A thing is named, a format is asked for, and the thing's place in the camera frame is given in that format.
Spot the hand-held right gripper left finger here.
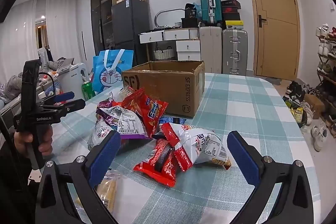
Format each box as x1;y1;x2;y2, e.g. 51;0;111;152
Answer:
35;130;122;224

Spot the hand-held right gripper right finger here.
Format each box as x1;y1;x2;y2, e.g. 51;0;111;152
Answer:
227;131;323;224

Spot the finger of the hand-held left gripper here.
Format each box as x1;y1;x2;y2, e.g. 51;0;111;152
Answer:
53;91;75;104
41;99;86;117

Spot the purple snack bag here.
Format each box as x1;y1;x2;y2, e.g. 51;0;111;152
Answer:
96;101;152;140

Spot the red and white snack packet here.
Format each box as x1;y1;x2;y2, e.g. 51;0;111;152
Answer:
161;123;232;172

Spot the red biscuit packet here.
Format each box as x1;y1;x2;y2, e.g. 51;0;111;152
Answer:
133;138;182;188

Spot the person's left forearm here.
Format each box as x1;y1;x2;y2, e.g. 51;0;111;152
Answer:
0;139;40;224

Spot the person's left hand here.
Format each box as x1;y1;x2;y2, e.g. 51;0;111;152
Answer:
14;125;54;157

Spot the pile of grey clothes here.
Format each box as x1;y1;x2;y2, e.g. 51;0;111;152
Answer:
0;57;75;105

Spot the white appliance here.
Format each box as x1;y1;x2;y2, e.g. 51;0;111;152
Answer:
56;63;89;103

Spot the green drink can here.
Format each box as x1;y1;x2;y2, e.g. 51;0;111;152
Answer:
82;80;96;101

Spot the white printed snack packet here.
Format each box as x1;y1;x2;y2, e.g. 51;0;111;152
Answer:
88;118;118;152

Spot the clear wrapped bread packet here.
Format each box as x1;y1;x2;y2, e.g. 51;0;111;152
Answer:
97;171;124;214

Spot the blue cartoon tote bag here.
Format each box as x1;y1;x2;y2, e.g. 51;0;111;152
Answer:
92;49;134;94

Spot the clear crinkled snack packet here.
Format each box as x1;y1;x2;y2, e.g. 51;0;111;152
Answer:
112;86;137;106

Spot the red chip bag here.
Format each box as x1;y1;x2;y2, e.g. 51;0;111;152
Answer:
121;88;169;138

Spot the white curtain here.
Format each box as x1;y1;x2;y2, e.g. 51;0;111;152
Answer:
0;0;80;77

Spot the dark blue snack packet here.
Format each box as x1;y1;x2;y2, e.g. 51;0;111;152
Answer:
152;116;187;140

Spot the white wardrobe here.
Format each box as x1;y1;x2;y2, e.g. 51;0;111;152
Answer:
77;0;95;64

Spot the white sneaker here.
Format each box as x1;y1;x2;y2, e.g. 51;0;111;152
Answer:
311;122;329;152

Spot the pile of dark shoes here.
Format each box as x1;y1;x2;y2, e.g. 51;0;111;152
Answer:
283;81;315;126

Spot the small brown cardboard box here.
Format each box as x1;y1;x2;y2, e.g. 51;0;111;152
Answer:
304;94;325;119

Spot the dark grey fridge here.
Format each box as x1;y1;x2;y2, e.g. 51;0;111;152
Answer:
112;0;150;67

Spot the dark glass door cabinet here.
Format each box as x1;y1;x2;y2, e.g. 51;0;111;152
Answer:
91;0;129;56

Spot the woven basket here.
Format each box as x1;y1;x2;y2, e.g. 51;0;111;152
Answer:
154;47;175;61

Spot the silver suitcase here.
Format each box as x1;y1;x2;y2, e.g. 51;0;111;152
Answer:
222;28;248;75

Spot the beige suitcase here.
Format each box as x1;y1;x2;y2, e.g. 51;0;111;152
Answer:
199;26;223;73

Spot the wooden shoe rack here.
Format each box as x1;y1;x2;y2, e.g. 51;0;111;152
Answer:
316;35;336;135

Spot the white drawer dresser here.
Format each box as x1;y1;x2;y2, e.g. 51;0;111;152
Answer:
139;27;201;62

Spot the yellow and black shoe box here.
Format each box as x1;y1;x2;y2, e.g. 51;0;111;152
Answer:
225;20;244;29

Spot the shoe rack with shoes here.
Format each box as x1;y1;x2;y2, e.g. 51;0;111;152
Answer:
316;23;336;132

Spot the wooden door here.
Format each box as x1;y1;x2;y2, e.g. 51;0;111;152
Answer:
244;0;301;81

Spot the black round box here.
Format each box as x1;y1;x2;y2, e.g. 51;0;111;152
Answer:
181;17;200;28

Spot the black bag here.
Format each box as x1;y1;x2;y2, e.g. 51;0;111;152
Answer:
184;4;197;18

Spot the teal suitcase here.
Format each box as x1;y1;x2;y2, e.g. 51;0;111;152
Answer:
199;0;222;25

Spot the black cable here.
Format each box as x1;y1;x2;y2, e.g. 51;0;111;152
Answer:
39;72;57;100

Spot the arched chrome mirror frame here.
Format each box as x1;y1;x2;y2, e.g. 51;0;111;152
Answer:
154;9;187;29

